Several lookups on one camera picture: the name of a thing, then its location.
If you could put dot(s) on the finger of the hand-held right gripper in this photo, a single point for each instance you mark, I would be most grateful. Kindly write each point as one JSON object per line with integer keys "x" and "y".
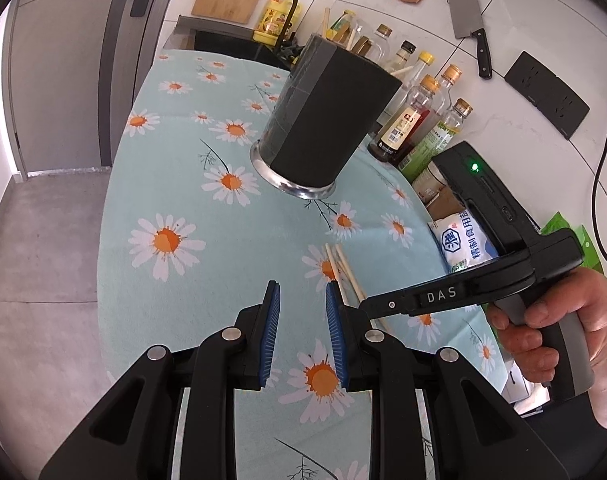
{"x": 391, "y": 305}

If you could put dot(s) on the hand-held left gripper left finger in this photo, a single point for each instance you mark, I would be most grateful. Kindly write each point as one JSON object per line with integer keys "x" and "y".
{"x": 271, "y": 335}

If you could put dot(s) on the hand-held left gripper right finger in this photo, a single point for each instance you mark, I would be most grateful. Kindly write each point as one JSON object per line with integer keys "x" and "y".
{"x": 336, "y": 335}

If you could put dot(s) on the pile of wooden chopsticks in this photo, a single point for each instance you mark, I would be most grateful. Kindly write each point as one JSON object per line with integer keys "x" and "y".
{"x": 352, "y": 272}

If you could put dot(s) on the wooden chopstick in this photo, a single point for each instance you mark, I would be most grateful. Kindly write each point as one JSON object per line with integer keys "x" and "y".
{"x": 352, "y": 39}
{"x": 406, "y": 70}

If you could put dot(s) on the black cylindrical utensil holder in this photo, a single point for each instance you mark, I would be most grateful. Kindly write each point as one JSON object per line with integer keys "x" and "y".
{"x": 323, "y": 110}

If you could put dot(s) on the person's right hand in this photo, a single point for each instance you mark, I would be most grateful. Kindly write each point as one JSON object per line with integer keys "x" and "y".
{"x": 598, "y": 305}

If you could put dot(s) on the white and blue salt bag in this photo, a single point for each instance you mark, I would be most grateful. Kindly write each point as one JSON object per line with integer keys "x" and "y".
{"x": 458, "y": 240}

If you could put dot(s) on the green label oil bottle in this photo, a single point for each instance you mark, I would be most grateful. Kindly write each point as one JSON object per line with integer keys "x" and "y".
{"x": 433, "y": 145}

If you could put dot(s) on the soy sauce bottle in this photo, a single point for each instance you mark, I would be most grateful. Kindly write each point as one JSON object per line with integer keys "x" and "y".
{"x": 401, "y": 130}

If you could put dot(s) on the green sugar bag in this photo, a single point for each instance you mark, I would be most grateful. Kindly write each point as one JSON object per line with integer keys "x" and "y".
{"x": 591, "y": 252}

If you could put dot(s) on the gold cap red liquid bottle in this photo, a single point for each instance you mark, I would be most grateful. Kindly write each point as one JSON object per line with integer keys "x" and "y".
{"x": 446, "y": 85}

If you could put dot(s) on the white cardboard box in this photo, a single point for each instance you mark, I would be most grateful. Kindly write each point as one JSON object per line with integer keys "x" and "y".
{"x": 516, "y": 382}

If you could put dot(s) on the yellow cap clear bottle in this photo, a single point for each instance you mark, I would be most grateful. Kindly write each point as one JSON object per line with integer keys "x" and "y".
{"x": 423, "y": 60}

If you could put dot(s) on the black cap sauce bottle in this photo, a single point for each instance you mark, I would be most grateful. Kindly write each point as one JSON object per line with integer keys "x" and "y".
{"x": 406, "y": 52}

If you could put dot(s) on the daisy print blue tablecloth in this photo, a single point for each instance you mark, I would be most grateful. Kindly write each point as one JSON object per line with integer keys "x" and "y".
{"x": 183, "y": 170}

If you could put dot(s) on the gold lid jar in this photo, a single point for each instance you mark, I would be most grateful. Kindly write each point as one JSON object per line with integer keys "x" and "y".
{"x": 364, "y": 45}

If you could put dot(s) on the green label small bottle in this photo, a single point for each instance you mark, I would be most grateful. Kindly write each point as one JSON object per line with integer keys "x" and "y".
{"x": 342, "y": 27}

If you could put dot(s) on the black faucet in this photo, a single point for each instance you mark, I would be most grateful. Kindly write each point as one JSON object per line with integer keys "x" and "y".
{"x": 294, "y": 15}

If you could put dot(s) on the yellow plastic bottle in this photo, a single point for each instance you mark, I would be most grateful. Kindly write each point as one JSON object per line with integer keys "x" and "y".
{"x": 268, "y": 22}

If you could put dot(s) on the grey door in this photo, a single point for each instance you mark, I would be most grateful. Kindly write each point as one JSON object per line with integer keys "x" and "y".
{"x": 128, "y": 85}

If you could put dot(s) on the steel sink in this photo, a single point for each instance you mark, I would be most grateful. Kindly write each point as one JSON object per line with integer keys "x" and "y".
{"x": 223, "y": 42}

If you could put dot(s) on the dark wall outlet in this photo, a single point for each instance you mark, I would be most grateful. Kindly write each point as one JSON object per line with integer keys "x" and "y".
{"x": 546, "y": 92}

